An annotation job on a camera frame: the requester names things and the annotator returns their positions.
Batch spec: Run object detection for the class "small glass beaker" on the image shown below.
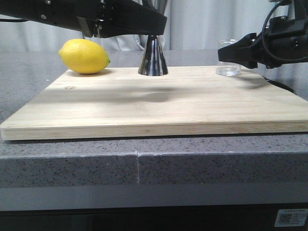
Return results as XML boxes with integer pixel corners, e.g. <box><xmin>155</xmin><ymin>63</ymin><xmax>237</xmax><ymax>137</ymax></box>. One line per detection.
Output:
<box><xmin>216</xmin><ymin>39</ymin><xmax>241</xmax><ymax>77</ymax></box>

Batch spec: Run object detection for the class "yellow lemon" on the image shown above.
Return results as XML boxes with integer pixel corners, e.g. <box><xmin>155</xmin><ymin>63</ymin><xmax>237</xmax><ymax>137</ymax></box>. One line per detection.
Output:
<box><xmin>58</xmin><ymin>39</ymin><xmax>110</xmax><ymax>74</ymax></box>

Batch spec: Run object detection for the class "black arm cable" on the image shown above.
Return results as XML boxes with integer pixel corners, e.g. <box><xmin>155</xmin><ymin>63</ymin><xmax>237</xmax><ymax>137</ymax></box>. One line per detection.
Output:
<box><xmin>0</xmin><ymin>14</ymin><xmax>29</xmax><ymax>23</ymax></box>
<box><xmin>261</xmin><ymin>0</ymin><xmax>292</xmax><ymax>65</ymax></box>

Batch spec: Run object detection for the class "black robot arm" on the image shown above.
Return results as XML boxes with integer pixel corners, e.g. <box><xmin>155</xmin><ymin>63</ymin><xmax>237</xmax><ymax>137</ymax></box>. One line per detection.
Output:
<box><xmin>218</xmin><ymin>0</ymin><xmax>308</xmax><ymax>69</ymax></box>
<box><xmin>0</xmin><ymin>0</ymin><xmax>167</xmax><ymax>38</ymax></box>

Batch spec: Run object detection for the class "white QR code label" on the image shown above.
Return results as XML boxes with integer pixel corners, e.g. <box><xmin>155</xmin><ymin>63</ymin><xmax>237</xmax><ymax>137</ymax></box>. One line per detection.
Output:
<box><xmin>274</xmin><ymin>209</ymin><xmax>308</xmax><ymax>227</ymax></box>

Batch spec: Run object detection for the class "wooden cutting board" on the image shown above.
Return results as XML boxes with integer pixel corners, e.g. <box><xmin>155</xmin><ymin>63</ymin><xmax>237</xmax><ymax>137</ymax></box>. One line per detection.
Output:
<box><xmin>0</xmin><ymin>66</ymin><xmax>308</xmax><ymax>141</ymax></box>

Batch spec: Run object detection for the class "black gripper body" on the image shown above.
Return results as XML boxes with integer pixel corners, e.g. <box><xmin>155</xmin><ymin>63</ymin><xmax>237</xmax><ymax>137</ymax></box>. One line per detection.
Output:
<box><xmin>252</xmin><ymin>16</ymin><xmax>308</xmax><ymax>69</ymax></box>
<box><xmin>33</xmin><ymin>0</ymin><xmax>106</xmax><ymax>39</ymax></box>

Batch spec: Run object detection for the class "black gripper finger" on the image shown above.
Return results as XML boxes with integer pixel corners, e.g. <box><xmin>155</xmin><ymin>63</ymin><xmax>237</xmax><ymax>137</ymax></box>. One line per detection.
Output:
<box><xmin>218</xmin><ymin>33</ymin><xmax>257</xmax><ymax>69</ymax></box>
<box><xmin>98</xmin><ymin>0</ymin><xmax>167</xmax><ymax>38</ymax></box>

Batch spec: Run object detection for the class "steel double jigger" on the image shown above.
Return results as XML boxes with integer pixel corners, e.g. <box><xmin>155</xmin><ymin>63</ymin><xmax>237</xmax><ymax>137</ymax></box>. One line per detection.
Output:
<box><xmin>138</xmin><ymin>35</ymin><xmax>168</xmax><ymax>76</ymax></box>

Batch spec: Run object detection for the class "grey curtain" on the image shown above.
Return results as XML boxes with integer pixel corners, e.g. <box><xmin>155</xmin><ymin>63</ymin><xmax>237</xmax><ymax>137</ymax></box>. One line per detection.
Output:
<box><xmin>0</xmin><ymin>0</ymin><xmax>308</xmax><ymax>52</ymax></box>

